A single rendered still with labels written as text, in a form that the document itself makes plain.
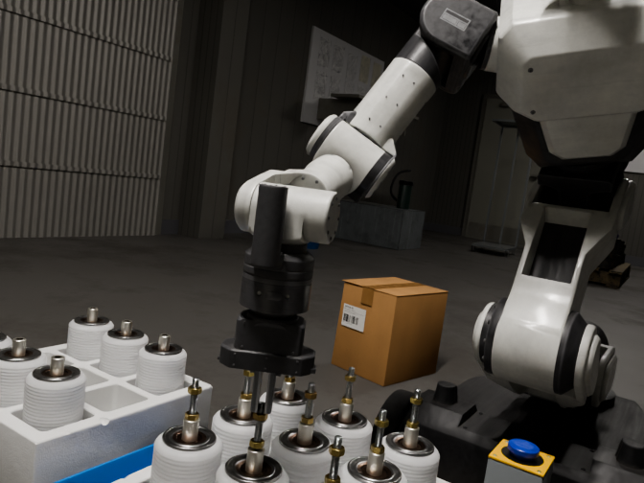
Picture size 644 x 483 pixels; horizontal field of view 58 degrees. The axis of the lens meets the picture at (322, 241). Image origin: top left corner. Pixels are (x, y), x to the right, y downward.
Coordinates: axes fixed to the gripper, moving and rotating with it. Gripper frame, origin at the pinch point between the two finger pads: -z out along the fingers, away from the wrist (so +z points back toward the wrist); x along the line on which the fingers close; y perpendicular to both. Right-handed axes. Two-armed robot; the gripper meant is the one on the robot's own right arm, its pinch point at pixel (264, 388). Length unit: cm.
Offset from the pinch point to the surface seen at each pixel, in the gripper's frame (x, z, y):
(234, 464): -2.7, -10.9, 0.2
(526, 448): 34.7, -3.4, -0.5
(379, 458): 16.6, -8.7, 2.6
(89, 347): -42, -16, 51
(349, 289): 17, -10, 123
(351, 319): 19, -19, 121
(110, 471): -25.3, -25.8, 20.7
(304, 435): 6.1, -9.8, 8.9
